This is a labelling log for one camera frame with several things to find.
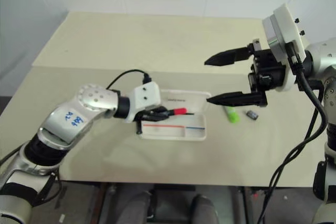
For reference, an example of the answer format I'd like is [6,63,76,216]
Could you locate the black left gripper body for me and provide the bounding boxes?
[135,111,151,134]

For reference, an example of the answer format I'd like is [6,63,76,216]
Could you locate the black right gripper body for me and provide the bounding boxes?
[247,38,287,108]

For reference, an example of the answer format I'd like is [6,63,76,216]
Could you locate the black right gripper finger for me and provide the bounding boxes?
[204,44,255,67]
[206,91,263,108]

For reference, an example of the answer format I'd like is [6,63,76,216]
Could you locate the red capped marker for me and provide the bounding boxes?
[167,107,196,117]

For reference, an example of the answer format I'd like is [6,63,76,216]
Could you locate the green marker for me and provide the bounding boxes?
[223,105,241,124]

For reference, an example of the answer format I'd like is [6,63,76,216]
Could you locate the white open pencil case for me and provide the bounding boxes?
[136,89,213,141]

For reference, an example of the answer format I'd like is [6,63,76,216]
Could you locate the dark grey rounded shape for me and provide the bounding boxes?
[188,194,220,224]

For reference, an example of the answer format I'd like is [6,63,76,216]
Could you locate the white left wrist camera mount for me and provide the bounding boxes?
[125,81,161,124]

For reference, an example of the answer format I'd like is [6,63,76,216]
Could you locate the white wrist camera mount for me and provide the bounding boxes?
[125,81,161,124]
[262,3,308,92]

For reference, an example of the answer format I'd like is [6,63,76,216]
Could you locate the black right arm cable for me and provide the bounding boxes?
[256,41,328,224]

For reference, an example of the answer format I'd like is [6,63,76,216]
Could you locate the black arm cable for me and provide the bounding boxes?
[106,69,152,90]
[256,41,328,224]

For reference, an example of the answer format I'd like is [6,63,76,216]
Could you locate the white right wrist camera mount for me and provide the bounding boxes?
[262,3,308,92]

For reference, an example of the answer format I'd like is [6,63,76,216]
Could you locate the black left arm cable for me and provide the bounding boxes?
[106,69,152,90]

